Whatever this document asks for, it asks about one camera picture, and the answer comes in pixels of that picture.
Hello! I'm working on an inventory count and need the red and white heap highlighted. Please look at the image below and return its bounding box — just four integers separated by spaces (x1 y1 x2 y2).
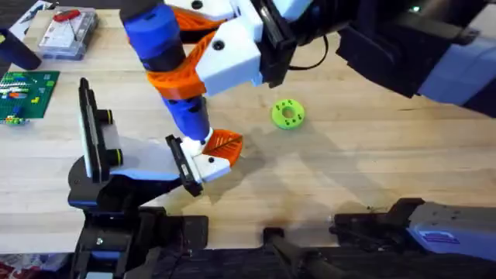
0 253 75 279

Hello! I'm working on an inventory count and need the dark blue cylinder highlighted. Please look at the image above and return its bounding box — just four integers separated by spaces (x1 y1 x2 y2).
0 28 43 72

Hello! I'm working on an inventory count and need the white flat box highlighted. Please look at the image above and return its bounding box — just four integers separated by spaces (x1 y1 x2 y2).
7 0 60 42

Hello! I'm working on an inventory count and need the black upright wrist plate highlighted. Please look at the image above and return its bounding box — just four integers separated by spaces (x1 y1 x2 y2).
78 77 112 184

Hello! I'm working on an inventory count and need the blue electric screwdriver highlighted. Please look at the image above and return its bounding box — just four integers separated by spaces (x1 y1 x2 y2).
119 0 213 143

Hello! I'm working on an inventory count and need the green board with toy blocks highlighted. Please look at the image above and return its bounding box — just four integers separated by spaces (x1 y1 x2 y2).
0 70 61 126

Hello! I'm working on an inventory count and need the clear plastic box with tools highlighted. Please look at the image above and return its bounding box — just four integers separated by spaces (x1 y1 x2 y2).
37 6 98 62

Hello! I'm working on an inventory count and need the black cable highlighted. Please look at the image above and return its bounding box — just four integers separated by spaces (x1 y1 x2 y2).
288 33 330 72

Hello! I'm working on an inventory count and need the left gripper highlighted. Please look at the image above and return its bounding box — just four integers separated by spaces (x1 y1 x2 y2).
96 108 244 198

